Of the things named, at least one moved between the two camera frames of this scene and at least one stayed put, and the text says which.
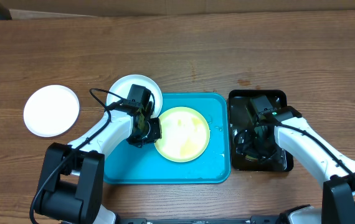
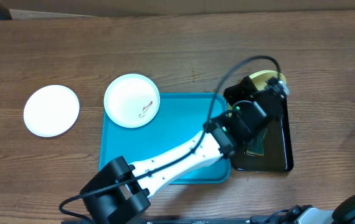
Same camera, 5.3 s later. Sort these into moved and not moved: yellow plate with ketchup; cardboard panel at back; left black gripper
Moved: yellow plate with ketchup; left black gripper
Not moved: cardboard panel at back
